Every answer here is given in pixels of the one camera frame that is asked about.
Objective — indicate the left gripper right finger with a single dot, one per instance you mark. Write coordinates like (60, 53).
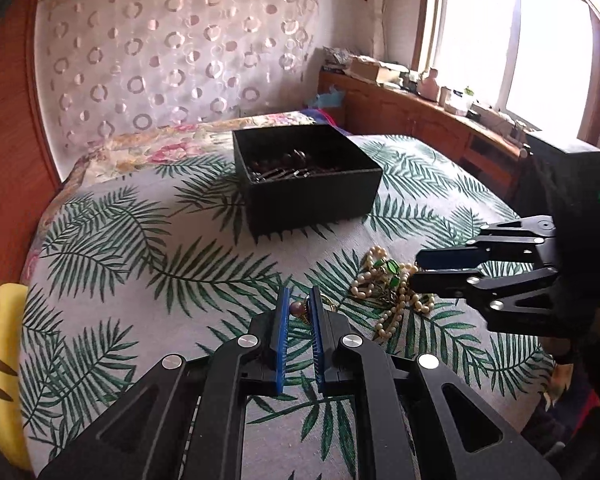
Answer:
(327, 329)

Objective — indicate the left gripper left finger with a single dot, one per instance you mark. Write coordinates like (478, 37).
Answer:
(266, 373)

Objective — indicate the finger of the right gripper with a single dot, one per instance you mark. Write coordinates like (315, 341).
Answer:
(444, 283)
(454, 258)

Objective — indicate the silver wavy hair pin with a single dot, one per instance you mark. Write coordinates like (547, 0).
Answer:
(284, 173)

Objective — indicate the black jewelry box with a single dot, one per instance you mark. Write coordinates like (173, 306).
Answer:
(346, 190)

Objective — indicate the person's right hand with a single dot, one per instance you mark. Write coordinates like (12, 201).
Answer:
(562, 350)

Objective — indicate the palm leaf print cloth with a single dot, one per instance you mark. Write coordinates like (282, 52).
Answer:
(161, 261)

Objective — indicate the window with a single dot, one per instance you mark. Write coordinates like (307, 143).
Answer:
(510, 40)

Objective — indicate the pink bottle on cabinet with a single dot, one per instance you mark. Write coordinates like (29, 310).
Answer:
(428, 88)

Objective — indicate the wooden cabinet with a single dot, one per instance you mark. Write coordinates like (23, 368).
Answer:
(371, 109)

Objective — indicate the cardboard box on cabinet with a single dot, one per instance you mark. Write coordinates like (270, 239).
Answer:
(365, 68)

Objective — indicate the yellow plush cushion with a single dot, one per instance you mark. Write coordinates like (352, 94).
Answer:
(12, 440)

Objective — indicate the sheer circle pattern curtain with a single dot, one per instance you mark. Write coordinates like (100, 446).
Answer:
(108, 67)

